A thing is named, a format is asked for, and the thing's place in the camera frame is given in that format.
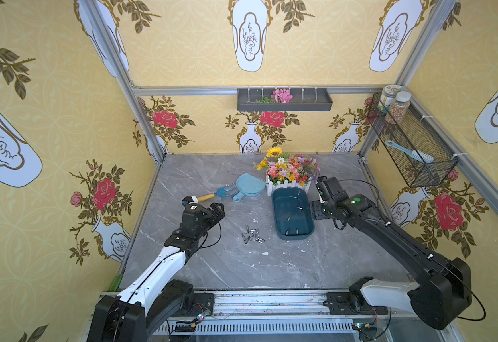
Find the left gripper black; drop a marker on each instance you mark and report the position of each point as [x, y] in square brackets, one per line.
[210, 212]

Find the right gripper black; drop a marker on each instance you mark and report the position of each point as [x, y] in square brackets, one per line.
[325, 193]

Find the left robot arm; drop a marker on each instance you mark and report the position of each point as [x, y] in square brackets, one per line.
[139, 310]

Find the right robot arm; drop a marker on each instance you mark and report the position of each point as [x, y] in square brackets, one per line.
[441, 288]

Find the dark teal storage box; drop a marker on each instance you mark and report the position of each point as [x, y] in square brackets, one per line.
[285, 201]

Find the white picket flower planter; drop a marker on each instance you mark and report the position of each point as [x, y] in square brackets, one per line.
[284, 170]

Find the light blue plastic scoop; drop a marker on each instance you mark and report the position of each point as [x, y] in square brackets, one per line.
[248, 186]

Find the light blue brush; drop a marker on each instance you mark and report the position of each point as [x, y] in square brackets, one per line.
[417, 155]

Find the clear jar beige lid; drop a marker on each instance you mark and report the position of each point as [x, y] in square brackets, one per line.
[398, 107]

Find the pink flower on shelf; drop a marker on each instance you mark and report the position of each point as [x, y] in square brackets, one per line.
[281, 95]

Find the clear jar white lid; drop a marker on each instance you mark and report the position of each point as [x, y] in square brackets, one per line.
[388, 94]

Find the yellow handled blue garden fork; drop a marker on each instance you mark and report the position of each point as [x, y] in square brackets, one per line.
[227, 191]

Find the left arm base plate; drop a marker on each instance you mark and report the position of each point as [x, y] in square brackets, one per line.
[202, 301]

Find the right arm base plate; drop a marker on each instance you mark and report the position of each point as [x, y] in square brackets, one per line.
[348, 303]

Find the aluminium front rail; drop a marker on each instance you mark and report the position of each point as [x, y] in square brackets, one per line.
[287, 313]

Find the black wire mesh basket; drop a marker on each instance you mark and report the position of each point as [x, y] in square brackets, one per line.
[414, 133]

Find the dark grey wall shelf tray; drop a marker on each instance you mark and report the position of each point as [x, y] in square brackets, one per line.
[269, 99]

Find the aluminium corner frame post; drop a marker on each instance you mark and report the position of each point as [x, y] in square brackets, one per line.
[99, 25]

